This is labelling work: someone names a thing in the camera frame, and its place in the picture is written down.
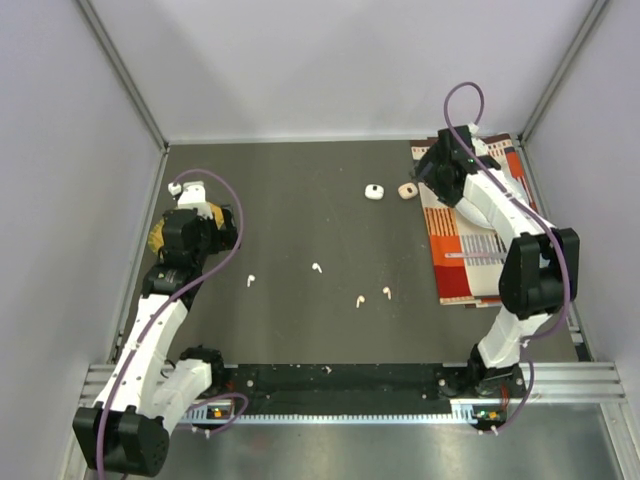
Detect pink earbud charging case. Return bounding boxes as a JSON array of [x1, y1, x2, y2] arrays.
[[397, 182, 419, 200]]

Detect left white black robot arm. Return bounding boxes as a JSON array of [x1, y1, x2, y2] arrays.
[[72, 206, 238, 478]]

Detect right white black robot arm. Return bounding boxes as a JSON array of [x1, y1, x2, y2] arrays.
[[414, 125, 580, 398]]

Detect white earbud charging case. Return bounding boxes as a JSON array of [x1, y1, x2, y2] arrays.
[[364, 184, 385, 201]]

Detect yellow woven mat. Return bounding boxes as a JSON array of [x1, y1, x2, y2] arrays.
[[147, 202, 224, 255]]

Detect white paper plate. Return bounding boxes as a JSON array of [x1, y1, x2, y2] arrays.
[[455, 198, 493, 230]]

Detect patterned orange placemat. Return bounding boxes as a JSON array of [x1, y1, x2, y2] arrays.
[[410, 134, 538, 308]]

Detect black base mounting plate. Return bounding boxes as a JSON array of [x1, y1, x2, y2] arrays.
[[222, 363, 451, 414]]

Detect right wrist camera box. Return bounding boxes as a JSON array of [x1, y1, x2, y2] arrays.
[[467, 122, 489, 157]]

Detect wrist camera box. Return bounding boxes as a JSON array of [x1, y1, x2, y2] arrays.
[[167, 181, 213, 219], [467, 122, 489, 157]]

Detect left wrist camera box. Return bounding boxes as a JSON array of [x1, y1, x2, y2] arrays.
[[167, 181, 213, 219]]

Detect pink handled fork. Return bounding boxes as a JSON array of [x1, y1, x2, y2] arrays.
[[444, 252, 507, 260]]

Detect grey slotted cable duct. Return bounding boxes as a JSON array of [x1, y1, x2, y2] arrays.
[[179, 402, 478, 427]]

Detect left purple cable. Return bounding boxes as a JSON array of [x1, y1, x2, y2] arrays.
[[94, 168, 250, 479]]

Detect purple cable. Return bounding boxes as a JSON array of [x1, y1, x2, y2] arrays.
[[94, 168, 250, 479], [443, 82, 571, 435]]

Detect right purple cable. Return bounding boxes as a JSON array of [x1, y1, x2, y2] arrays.
[[443, 82, 571, 435]]

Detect aluminium front rail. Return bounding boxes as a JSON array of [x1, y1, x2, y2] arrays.
[[80, 362, 626, 404]]

